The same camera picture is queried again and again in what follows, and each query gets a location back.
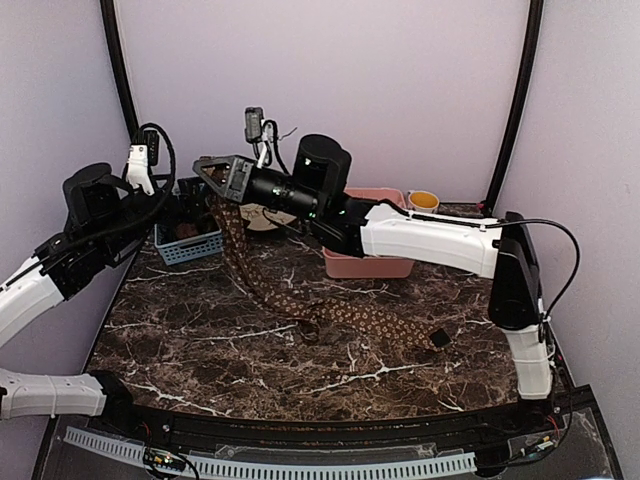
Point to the pink divided organizer tray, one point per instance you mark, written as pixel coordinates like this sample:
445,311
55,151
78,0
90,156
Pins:
345,267

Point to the left black frame post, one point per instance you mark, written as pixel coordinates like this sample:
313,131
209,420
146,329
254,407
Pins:
118,66

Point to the round floral plate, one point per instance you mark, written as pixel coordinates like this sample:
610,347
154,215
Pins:
258,218

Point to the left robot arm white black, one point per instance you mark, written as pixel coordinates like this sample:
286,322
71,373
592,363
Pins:
108,219

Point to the brown floral tie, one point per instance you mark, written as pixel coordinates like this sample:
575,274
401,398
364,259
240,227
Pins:
381,323

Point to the blue perforated plastic basket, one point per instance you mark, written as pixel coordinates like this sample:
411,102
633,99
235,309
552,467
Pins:
175,251

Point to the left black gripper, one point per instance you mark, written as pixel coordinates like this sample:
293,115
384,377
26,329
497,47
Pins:
190,210

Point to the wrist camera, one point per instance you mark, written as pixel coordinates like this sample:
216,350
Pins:
264,137
137,170

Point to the white mug yellow inside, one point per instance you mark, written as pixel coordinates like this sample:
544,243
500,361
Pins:
422,201

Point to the right black frame post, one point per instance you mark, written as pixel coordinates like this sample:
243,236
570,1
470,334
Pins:
521,89

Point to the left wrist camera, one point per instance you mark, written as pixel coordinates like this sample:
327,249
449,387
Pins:
137,170

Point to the small green circuit board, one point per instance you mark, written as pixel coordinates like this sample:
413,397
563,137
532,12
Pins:
158,459

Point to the grey slotted cable duct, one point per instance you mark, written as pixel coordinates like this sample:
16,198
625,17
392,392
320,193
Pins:
243,462

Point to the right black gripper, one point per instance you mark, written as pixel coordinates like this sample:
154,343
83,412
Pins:
237,181

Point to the black frame post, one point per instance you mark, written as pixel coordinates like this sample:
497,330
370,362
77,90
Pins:
521,89
118,66

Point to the dark brown ties in basket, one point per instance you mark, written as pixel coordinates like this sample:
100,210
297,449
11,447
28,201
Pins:
185,229

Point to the black front rail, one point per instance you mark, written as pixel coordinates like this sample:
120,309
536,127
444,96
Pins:
184,430

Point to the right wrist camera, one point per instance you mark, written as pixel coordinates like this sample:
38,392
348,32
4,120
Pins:
264,137

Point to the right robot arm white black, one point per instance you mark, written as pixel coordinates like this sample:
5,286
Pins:
500,250

